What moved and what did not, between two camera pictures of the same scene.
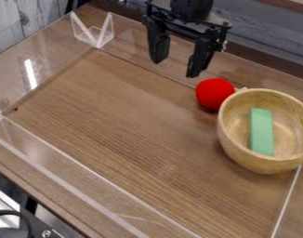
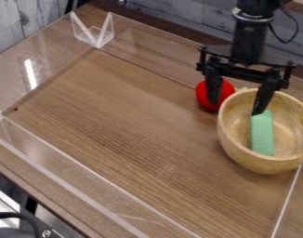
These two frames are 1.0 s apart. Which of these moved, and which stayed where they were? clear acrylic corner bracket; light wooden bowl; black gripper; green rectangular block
Moved: black gripper
Stayed: clear acrylic corner bracket; light wooden bowl; green rectangular block
